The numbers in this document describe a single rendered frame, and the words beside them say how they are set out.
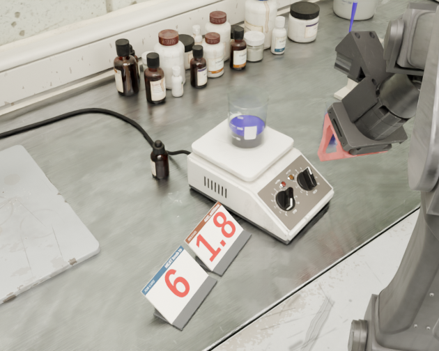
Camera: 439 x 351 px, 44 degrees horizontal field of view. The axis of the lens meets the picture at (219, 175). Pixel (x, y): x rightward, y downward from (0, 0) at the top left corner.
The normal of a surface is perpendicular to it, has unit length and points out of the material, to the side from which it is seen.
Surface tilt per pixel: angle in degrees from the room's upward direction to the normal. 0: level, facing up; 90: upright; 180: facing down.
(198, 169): 90
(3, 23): 90
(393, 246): 0
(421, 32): 82
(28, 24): 90
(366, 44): 30
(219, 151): 0
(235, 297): 0
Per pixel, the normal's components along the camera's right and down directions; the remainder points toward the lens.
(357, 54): -0.87, 0.13
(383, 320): -0.97, -0.25
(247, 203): -0.64, 0.51
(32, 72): 0.61, 0.54
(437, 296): -0.19, 0.70
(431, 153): -0.16, 0.23
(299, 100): 0.00, -0.74
